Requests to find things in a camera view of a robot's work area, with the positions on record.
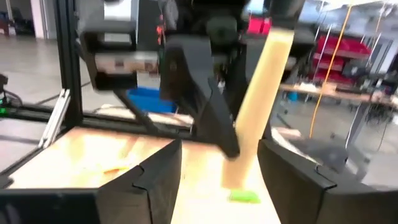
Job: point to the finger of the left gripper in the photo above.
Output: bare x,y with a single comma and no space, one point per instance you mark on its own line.
192,87
236,77

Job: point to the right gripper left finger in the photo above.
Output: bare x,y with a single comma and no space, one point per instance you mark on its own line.
149,193

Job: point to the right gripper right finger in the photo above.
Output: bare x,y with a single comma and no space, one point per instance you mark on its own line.
292,186

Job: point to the blue plastic crate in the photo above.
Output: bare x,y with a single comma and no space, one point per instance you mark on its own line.
149,99

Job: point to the red storage bins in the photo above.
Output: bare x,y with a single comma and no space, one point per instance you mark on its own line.
339,59

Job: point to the wooden-top background desk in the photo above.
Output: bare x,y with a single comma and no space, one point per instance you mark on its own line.
342,95

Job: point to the silver corner bracket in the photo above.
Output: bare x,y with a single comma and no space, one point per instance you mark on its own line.
54,118

